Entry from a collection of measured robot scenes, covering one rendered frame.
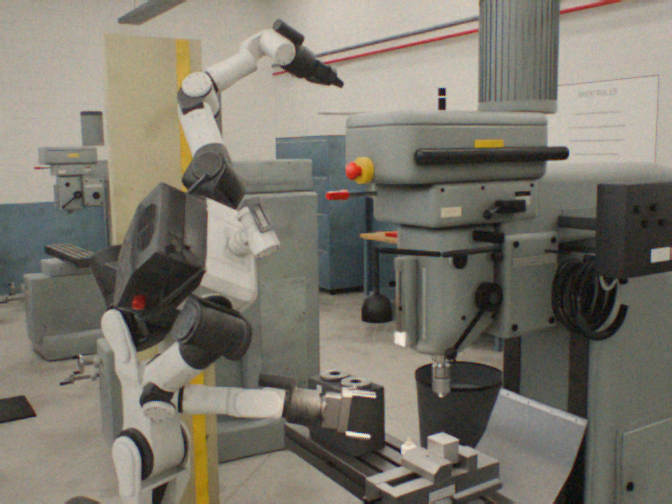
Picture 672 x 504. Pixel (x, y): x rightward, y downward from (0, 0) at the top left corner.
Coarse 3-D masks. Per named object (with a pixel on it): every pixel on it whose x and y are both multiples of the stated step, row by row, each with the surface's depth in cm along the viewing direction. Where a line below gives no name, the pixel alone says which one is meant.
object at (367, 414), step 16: (320, 384) 217; (336, 384) 215; (352, 384) 210; (368, 384) 211; (352, 400) 206; (368, 400) 209; (384, 400) 213; (352, 416) 206; (368, 416) 209; (384, 416) 214; (320, 432) 220; (368, 432) 210; (384, 432) 214; (336, 448) 214; (352, 448) 208; (368, 448) 211
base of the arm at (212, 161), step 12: (204, 156) 178; (216, 156) 177; (192, 168) 178; (204, 168) 177; (216, 168) 176; (192, 180) 177; (216, 180) 175; (204, 192) 176; (216, 192) 177; (228, 204) 183
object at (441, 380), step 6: (432, 372) 182; (438, 372) 180; (444, 372) 180; (450, 372) 182; (432, 378) 182; (438, 378) 181; (444, 378) 181; (450, 378) 182; (432, 384) 183; (438, 384) 181; (444, 384) 181; (450, 384) 183; (432, 390) 183; (438, 390) 181; (444, 390) 181; (450, 390) 183
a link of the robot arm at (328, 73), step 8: (312, 56) 208; (304, 64) 207; (312, 64) 208; (320, 64) 210; (296, 72) 208; (304, 72) 209; (312, 72) 211; (320, 72) 211; (328, 72) 212; (336, 72) 213; (312, 80) 217; (320, 80) 213; (328, 80) 212
